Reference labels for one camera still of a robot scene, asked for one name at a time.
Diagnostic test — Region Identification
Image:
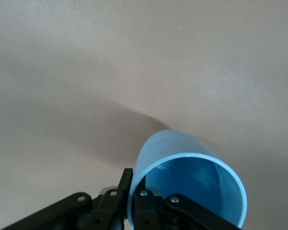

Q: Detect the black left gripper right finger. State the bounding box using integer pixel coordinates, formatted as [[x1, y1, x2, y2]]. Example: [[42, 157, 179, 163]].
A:
[[133, 177, 243, 230]]

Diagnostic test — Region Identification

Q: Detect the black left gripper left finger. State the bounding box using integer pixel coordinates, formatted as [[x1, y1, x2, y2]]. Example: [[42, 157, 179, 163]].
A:
[[0, 168, 134, 230]]

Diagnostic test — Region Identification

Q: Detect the blue plastic cup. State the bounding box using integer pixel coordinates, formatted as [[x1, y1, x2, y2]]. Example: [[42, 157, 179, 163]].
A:
[[127, 128, 248, 229]]

